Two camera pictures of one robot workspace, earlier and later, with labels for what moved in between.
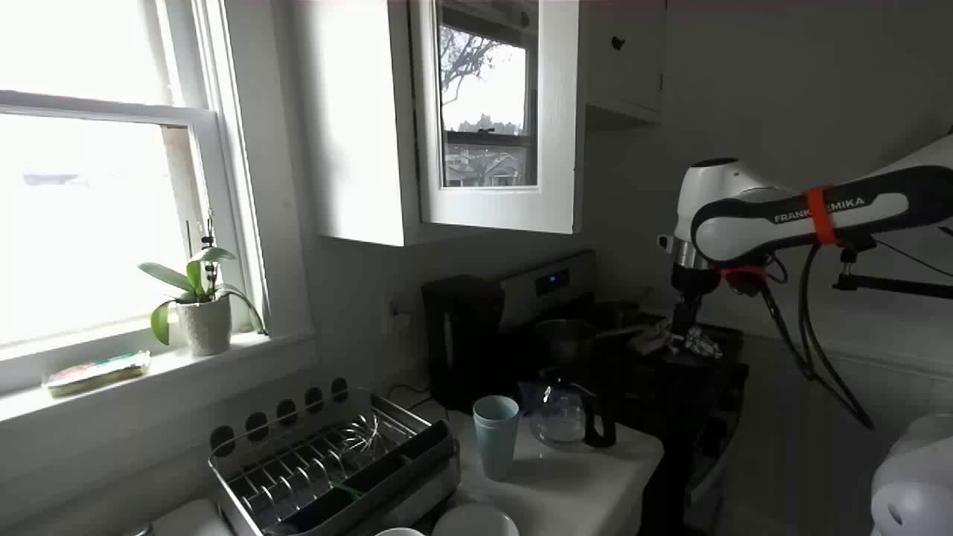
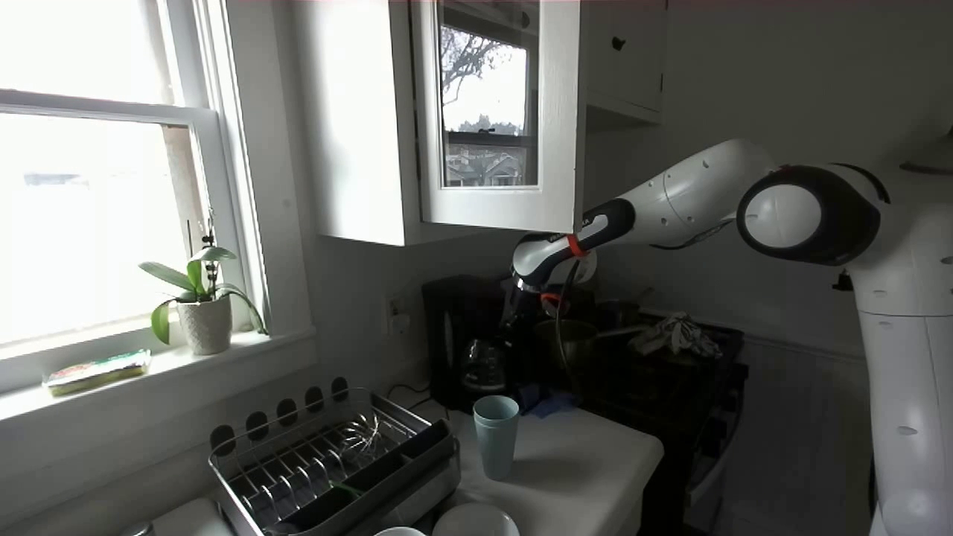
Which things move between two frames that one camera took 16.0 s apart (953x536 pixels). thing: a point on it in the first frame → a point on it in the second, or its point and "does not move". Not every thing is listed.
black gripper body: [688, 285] → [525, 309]
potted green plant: [202, 310] does not move
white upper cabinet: [472, 114] does not move
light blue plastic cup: [495, 422] does not move
